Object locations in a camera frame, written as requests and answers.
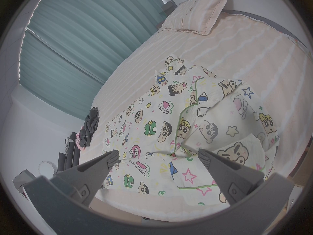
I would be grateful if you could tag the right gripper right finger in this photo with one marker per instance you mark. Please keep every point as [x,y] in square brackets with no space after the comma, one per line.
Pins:
[227,177]

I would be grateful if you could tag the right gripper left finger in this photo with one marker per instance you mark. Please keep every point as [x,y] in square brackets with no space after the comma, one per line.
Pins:
[93,175]

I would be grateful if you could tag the white printed pyjama top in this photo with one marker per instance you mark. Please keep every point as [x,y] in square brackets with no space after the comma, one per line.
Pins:
[171,121]

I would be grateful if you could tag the pile of clothes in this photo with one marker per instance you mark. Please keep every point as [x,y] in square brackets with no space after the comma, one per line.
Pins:
[90,126]

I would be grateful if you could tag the bed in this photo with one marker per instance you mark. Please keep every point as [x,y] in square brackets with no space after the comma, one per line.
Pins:
[232,45]

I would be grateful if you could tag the black slatted furniture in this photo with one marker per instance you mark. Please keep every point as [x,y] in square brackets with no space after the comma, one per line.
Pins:
[74,153]

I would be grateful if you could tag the white round woven basket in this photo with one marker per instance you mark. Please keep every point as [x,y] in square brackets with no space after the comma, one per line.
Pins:
[46,169]

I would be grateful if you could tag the blue-green curtain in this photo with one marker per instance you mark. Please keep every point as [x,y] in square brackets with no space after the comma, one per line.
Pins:
[53,77]
[93,26]

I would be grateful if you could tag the cream pillow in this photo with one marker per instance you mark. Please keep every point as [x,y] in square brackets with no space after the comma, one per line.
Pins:
[198,11]

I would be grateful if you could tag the grey bedside table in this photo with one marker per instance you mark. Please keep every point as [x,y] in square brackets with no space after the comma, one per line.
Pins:
[168,7]

